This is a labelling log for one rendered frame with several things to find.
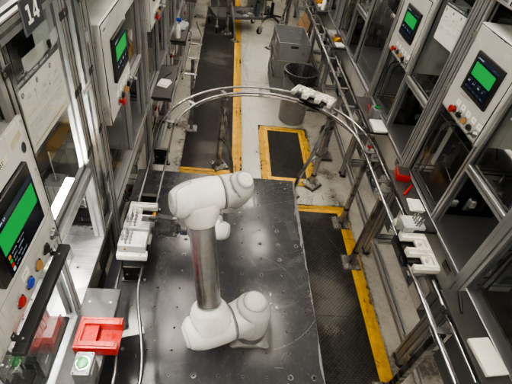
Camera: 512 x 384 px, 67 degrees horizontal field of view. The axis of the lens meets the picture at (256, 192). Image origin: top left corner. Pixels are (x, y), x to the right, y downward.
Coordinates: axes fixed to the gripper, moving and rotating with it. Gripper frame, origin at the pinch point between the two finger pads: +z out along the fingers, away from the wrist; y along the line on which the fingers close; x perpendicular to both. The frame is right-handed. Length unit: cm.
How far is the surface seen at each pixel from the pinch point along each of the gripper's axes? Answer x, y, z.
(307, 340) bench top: 45, -22, -83
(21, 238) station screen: 69, 70, 14
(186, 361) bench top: 58, -22, -27
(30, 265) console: 67, 55, 16
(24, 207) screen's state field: 64, 75, 14
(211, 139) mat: -205, -90, -21
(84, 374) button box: 79, 13, 5
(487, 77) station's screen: -38, 82, -155
